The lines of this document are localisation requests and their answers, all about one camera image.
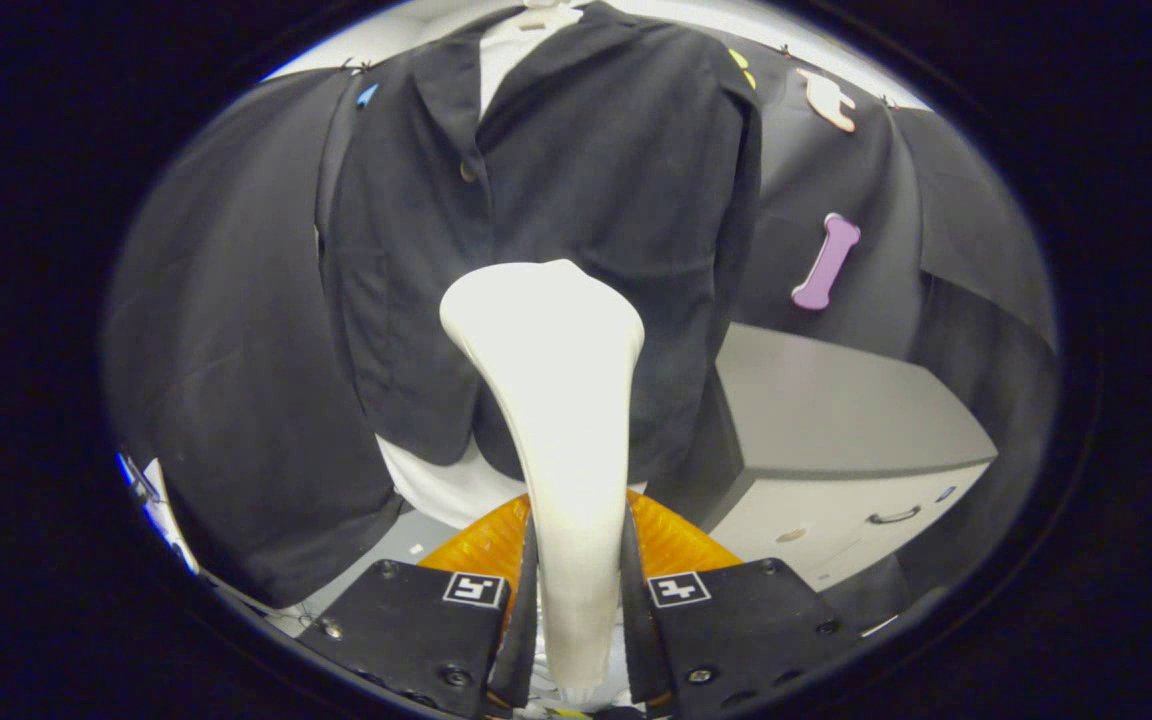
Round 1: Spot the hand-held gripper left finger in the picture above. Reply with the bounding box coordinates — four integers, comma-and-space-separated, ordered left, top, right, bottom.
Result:
296, 493, 540, 720

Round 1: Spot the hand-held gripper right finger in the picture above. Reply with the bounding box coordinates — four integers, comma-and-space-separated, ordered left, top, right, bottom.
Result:
621, 490, 862, 720

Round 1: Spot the white shirt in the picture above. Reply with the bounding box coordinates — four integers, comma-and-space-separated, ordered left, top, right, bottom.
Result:
376, 3, 649, 531

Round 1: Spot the white garment steamer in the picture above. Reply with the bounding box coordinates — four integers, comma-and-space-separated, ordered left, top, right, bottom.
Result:
439, 260, 646, 713

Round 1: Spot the black suit jacket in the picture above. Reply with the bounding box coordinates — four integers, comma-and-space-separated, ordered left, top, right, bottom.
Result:
314, 2, 763, 483

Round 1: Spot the beige cabinet with grey top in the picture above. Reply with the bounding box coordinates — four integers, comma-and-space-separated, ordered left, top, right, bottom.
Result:
676, 322, 999, 593

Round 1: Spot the white plastic object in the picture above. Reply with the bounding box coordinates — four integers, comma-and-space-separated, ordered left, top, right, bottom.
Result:
119, 452, 199, 576

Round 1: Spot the black backdrop cloth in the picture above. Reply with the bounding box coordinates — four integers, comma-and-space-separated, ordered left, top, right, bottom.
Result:
104, 30, 1059, 641

